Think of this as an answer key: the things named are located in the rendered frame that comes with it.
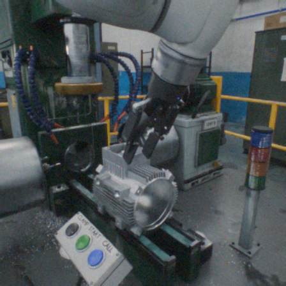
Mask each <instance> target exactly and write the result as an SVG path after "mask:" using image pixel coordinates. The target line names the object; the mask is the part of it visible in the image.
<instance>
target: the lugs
mask: <svg viewBox="0 0 286 286"><path fill-rule="evenodd" d="M96 171H97V172H98V173H99V174H104V172H105V167H104V166H103V165H99V166H98V168H97V169H96ZM166 178H167V179H168V180H170V181H171V182H173V180H174V179H175V176H174V175H173V174H171V173H170V172H166ZM142 191H143V188H141V187H140V186H139V185H137V184H135V183H134V185H133V186H132V188H131V189H130V192H131V193H133V194H134V195H136V196H138V197H139V195H140V194H141V192H142ZM173 214H174V213H173V212H172V211H171V212H170V214H169V216H168V217H167V218H168V219H171V217H172V216H173ZM130 230H131V231H132V232H133V233H134V234H136V235H138V236H140V235H141V233H142V231H143V229H141V228H139V227H137V226H136V225H135V226H133V227H132V228H131V229H130Z"/></svg>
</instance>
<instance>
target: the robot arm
mask: <svg viewBox="0 0 286 286"><path fill-rule="evenodd" d="M56 1H57V2H58V3H59V4H61V5H62V6H64V7H65V8H67V9H68V10H70V11H72V12H74V13H76V14H79V15H82V16H84V17H87V18H89V19H93V20H96V21H98V22H101V23H104V24H108V25H111V26H115V27H120V28H123V29H129V30H139V31H144V32H148V33H151V34H155V35H158V36H160V37H161V39H160V41H159V43H158V48H157V50H156V54H155V55H154V59H153V62H152V69H153V72H152V75H151V78H150V80H149V83H148V93H147V94H146V96H145V97H144V100H143V101H141V102H138V103H137V102H136V101H135V100H133V101H132V102H131V111H130V114H129V116H128V119H127V121H126V124H125V126H124V129H123V132H122V134H121V137H122V138H123V140H124V141H125V142H126V145H125V147H124V153H123V158H124V160H125V161H126V163H127V164H128V165H130V164H131V163H132V160H133V158H134V156H135V153H136V151H137V148H138V146H139V143H138V142H137V141H138V140H139V139H140V137H141V135H142V134H143V133H144V131H145V129H146V128H147V127H148V125H149V123H150V122H151V121H154V120H155V118H156V120H155V124H154V131H153V132H150V133H149V136H148V138H147V140H146V143H145V144H144V147H143V149H142V153H143V154H144V156H145V157H146V158H147V159H150V157H151V155H152V153H153V151H154V149H155V147H156V145H157V143H158V141H159V140H164V138H165V137H164V136H163V135H168V134H169V132H170V130H171V128H172V126H173V124H174V121H175V120H176V117H177V115H178V114H179V111H180V110H181V109H182V107H183V106H184V104H185V102H184V101H183V100H182V98H183V96H184V94H185V92H186V90H187V89H188V86H189V85H191V84H193V83H194V82H195V79H196V78H197V75H198V74H199V71H200V69H201V68H202V65H203V64H204V63H205V61H206V58H207V56H208V54H209V53H210V52H211V50H212V49H213V48H215V47H216V45H217V44H218V43H219V41H220V40H221V38H222V36H223V34H224V32H225V30H226V28H227V26H228V24H229V22H230V21H231V19H232V17H233V15H234V12H235V10H236V8H237V6H238V3H239V0H56ZM166 127H167V129H166Z"/></svg>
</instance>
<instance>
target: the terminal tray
mask: <svg viewBox="0 0 286 286"><path fill-rule="evenodd" d="M125 145H126V143H121V144H116V145H113V146H107V147H103V148H102V158H103V166H104V167H105V170H108V172H109V171H110V173H112V174H114V175H115V176H116V175H117V177H119V178H121V180H124V179H126V178H127V177H128V171H130V169H133V167H135V166H137V167H138V165H142V164H144V165H145V164H146V165H151V158H150V159H147V158H146V157H145V156H144V154H143V153H142V149H143V147H140V146H139V147H138V148H137V151H136V153H135V156H134V158H133V160H132V163H131V164H130V165H128V164H127V163H126V161H125V160H124V158H123V153H124V147H125Z"/></svg>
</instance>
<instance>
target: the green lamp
mask: <svg viewBox="0 0 286 286"><path fill-rule="evenodd" d="M266 178H267V176H263V177H257V176H252V175H249V174H248V173H247V172H246V179H245V186H247V187H250V188H254V189H263V188H264V187H265V184H266Z"/></svg>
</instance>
